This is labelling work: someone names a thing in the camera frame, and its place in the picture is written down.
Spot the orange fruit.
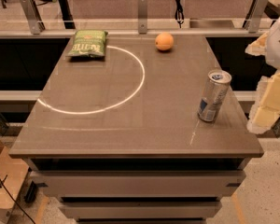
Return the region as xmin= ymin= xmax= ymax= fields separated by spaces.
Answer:
xmin=155 ymin=33 xmax=174 ymax=51

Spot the green chips bag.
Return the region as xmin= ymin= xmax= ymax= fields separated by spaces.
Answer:
xmin=67 ymin=30 xmax=108 ymax=58

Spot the black table leg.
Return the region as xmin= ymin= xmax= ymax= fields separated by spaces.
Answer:
xmin=58 ymin=0 xmax=76 ymax=29

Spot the black floor cable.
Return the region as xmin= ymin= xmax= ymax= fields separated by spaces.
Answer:
xmin=0 ymin=162 xmax=36 ymax=224

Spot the grey drawer cabinet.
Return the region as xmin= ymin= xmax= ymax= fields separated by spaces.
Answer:
xmin=10 ymin=35 xmax=263 ymax=224

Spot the left metal bracket post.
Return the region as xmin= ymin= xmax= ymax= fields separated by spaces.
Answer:
xmin=20 ymin=0 xmax=45 ymax=35

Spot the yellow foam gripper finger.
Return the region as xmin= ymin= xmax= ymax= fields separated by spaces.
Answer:
xmin=246 ymin=70 xmax=280 ymax=134
xmin=245 ymin=33 xmax=268 ymax=56

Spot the silver blue redbull can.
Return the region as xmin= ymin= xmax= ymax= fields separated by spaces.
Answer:
xmin=198 ymin=70 xmax=231 ymax=122

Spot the middle metal bracket post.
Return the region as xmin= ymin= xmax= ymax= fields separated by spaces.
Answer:
xmin=138 ymin=0 xmax=147 ymax=34

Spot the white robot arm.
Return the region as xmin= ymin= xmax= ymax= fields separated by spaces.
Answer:
xmin=245 ymin=17 xmax=280 ymax=134

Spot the metal bracket post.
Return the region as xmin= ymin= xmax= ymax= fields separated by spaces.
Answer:
xmin=138 ymin=0 xmax=147 ymax=34
xmin=20 ymin=0 xmax=45 ymax=35
xmin=247 ymin=0 xmax=269 ymax=33

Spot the cardboard box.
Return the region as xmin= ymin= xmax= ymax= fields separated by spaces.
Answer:
xmin=0 ymin=141 xmax=28 ymax=224

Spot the right metal bracket post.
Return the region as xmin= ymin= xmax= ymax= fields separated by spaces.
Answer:
xmin=247 ymin=0 xmax=269 ymax=33

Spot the hanging black cable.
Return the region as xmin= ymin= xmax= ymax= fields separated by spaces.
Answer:
xmin=173 ymin=0 xmax=185 ymax=29

